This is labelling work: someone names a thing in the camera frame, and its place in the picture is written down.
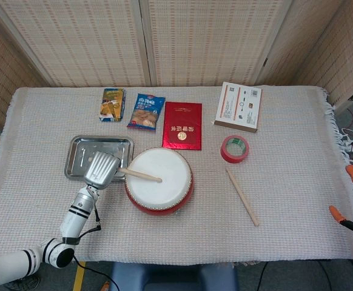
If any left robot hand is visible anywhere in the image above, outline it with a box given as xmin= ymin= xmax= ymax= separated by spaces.
xmin=83 ymin=150 xmax=124 ymax=191

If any wooden drumstick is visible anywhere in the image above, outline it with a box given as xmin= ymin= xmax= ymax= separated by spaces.
xmin=118 ymin=167 xmax=163 ymax=184
xmin=225 ymin=169 xmax=260 ymax=227

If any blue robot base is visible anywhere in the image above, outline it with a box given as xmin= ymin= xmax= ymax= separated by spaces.
xmin=109 ymin=261 xmax=239 ymax=291

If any stainless steel tray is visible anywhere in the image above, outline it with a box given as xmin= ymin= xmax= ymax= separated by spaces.
xmin=64 ymin=135 xmax=135 ymax=182

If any red drum with white skin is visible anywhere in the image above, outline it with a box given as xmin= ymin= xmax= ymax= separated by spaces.
xmin=124 ymin=147 xmax=194 ymax=216

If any yellow and blue snack box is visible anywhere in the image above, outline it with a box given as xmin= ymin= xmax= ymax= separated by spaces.
xmin=99 ymin=87 xmax=127 ymax=123

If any blue snack bag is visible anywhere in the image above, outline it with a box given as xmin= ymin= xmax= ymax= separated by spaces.
xmin=126 ymin=93 xmax=166 ymax=132

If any white woven tablecloth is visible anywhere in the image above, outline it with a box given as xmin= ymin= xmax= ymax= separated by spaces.
xmin=0 ymin=85 xmax=353 ymax=263

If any red certificate booklet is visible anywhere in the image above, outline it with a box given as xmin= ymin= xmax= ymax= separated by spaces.
xmin=161 ymin=101 xmax=203 ymax=151

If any red tape roll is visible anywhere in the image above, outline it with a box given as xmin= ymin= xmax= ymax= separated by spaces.
xmin=220 ymin=135 xmax=250 ymax=164

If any woven folding screen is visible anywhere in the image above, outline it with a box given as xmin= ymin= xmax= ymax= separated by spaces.
xmin=0 ymin=0 xmax=353 ymax=128

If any cardboard box with white label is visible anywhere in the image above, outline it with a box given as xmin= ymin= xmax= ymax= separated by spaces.
xmin=213 ymin=81 xmax=263 ymax=134

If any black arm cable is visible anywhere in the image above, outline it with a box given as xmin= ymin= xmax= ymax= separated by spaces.
xmin=72 ymin=204 xmax=116 ymax=291

